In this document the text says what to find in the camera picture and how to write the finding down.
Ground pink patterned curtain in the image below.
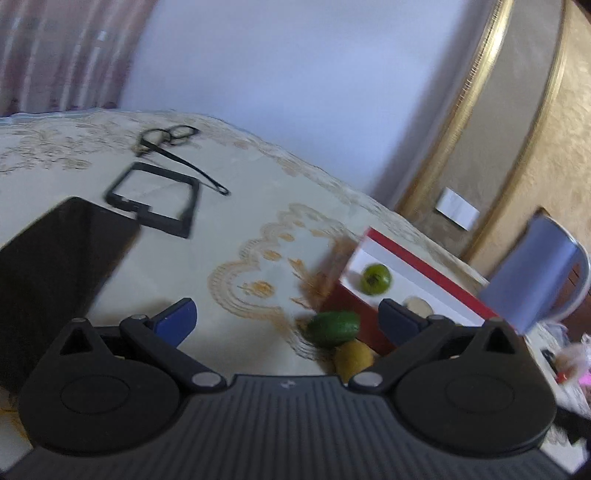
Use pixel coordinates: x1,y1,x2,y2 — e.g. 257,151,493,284
0,0,158,118

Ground round green fruit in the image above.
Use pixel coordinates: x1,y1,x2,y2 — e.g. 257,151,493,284
361,263,392,295

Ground small yellow fruit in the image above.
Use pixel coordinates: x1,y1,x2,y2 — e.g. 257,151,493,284
333,340,376,384

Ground dark purple sugarcane piece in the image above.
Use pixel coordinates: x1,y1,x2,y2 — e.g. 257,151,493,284
403,296,434,318

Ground black rectangular frame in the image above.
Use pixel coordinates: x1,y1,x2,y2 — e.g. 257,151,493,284
105,161,200,239

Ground oval green fruit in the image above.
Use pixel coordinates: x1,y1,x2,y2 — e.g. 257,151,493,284
306,311,361,348

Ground black eyeglasses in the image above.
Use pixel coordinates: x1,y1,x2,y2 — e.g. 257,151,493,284
134,124,232,197

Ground black smartphone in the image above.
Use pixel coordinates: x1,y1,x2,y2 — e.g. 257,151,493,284
0,197,141,393

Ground gold framed mirror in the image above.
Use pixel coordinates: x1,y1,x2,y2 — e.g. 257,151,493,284
397,0,570,278

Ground red cardboard box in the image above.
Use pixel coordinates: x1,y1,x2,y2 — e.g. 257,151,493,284
321,226,502,356

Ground white wall switch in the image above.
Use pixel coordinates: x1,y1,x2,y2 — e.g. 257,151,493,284
435,187,481,232

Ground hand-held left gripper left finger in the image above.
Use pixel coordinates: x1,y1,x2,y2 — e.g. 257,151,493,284
58,298,227,394

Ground clear plastic bag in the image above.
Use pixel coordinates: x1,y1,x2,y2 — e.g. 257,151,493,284
551,323,591,388

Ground blue electric kettle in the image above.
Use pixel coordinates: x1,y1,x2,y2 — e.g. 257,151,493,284
478,215,591,335

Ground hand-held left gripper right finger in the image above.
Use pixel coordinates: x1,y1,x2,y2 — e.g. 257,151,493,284
348,298,521,394

